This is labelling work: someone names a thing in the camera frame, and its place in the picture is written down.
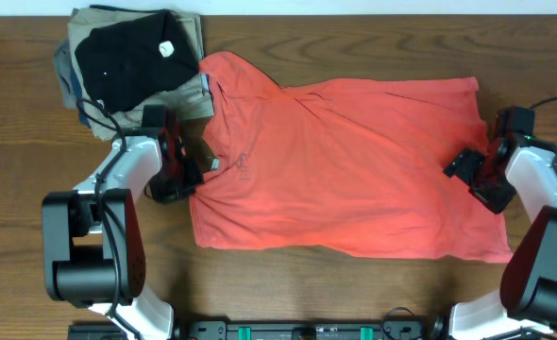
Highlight red printed t-shirt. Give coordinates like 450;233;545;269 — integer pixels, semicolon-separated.
190;52;512;264

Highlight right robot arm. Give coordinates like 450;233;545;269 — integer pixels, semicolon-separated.
429;107;557;339

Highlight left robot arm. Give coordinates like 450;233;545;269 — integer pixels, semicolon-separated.
42;105;202;340

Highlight khaki folded garment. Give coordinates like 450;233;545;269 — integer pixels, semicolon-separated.
66;6;213;128

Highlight black folded shirt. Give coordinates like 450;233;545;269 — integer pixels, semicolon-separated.
75;10;198;113

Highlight grey folded garment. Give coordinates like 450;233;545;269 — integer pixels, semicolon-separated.
53;39;77;110

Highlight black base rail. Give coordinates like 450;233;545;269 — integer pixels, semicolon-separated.
67;320;426;340

